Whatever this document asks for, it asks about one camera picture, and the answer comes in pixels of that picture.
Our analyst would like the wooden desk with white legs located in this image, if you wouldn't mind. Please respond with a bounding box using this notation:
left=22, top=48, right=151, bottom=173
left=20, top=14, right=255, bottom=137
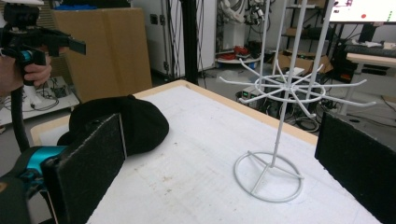
left=339, top=51, right=396, bottom=116

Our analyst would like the large cardboard box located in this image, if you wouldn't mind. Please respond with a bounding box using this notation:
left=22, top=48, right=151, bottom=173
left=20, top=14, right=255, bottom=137
left=50, top=7, right=153, bottom=104

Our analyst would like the monitor screen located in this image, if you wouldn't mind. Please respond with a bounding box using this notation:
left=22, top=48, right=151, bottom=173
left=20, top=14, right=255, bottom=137
left=328, top=0, right=396, bottom=24

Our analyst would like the white wire hook stand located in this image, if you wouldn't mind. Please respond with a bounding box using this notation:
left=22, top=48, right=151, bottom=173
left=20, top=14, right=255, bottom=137
left=219, top=0, right=377, bottom=203

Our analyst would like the round white table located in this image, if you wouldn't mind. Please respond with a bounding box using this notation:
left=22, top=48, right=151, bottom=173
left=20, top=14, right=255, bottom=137
left=216, top=55, right=262, bottom=65

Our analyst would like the black metal post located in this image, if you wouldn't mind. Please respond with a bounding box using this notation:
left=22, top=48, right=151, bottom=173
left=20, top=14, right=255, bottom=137
left=179, top=0, right=200, bottom=86

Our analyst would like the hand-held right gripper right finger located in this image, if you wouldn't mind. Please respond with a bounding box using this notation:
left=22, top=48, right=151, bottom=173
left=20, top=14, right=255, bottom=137
left=314, top=111, right=396, bottom=224

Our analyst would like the open cardboard box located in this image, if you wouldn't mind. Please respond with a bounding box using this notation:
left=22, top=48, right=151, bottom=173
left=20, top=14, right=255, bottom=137
left=276, top=50, right=332, bottom=77

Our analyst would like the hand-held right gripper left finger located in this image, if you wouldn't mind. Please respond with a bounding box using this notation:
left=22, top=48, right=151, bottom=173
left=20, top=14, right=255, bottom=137
left=41, top=113, right=128, bottom=224

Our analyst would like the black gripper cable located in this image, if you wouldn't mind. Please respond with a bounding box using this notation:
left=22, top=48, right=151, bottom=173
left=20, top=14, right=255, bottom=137
left=10, top=85, right=32, bottom=153

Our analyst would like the low white table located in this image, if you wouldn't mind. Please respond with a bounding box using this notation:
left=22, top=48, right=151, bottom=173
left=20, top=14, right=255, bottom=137
left=0, top=76, right=80, bottom=127

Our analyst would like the white cabinet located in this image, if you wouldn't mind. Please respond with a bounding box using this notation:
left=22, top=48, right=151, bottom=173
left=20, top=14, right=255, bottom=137
left=130, top=0, right=218, bottom=79

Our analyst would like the black cap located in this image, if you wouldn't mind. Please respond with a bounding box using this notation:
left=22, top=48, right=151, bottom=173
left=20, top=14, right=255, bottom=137
left=57, top=94, right=171, bottom=157

